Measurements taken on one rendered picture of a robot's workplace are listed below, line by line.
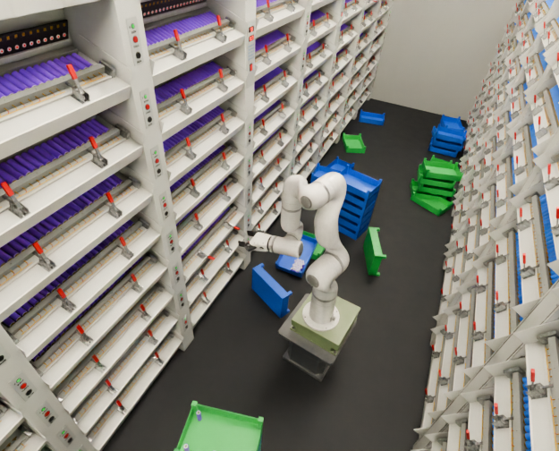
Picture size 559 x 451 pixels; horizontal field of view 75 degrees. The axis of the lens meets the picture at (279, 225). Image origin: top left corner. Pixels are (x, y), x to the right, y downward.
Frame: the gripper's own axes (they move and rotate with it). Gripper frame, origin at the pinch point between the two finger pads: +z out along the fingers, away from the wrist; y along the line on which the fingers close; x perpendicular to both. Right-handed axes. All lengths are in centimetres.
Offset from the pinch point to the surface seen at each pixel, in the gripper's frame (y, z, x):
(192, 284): -17.6, 28.5, -25.2
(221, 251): 10.9, 27.5, -24.5
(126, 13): -38, -6, 107
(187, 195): -15.6, 14.8, 32.9
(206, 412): -71, -14, -37
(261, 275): 17.1, 6.0, -43.1
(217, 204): 7.4, 18.2, 13.3
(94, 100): -55, -1, 88
